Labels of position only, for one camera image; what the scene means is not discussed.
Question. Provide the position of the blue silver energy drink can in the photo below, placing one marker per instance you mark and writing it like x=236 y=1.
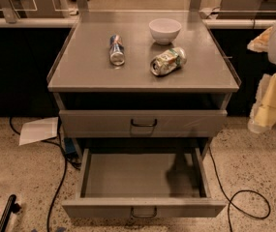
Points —
x=116 y=50

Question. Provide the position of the white bowl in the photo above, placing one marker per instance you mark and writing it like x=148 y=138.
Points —
x=164 y=30

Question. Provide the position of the black bar object on floor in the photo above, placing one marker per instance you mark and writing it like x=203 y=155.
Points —
x=12 y=207

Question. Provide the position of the white paper sheet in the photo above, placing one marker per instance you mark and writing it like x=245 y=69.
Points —
x=38 y=130

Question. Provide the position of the blue box under cabinet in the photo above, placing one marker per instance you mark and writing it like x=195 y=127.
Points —
x=69 y=146

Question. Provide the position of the closed grey top drawer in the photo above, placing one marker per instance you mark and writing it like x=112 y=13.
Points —
x=142 y=123

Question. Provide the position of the grey drawer cabinet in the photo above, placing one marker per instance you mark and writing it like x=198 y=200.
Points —
x=85 y=79

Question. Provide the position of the crushed green 7up can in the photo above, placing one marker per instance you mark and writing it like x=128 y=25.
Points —
x=168 y=61

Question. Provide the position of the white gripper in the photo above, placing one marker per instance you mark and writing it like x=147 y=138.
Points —
x=263 y=114

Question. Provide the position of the open grey middle drawer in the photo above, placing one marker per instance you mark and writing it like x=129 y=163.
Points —
x=167 y=183

